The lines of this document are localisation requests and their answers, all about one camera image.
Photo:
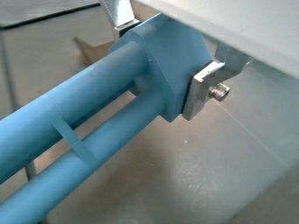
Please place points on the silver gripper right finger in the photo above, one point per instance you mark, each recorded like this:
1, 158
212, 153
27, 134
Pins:
206, 84

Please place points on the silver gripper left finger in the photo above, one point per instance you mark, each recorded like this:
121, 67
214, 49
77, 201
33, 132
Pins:
120, 16

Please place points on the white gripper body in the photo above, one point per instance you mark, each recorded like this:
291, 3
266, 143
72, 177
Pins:
260, 27

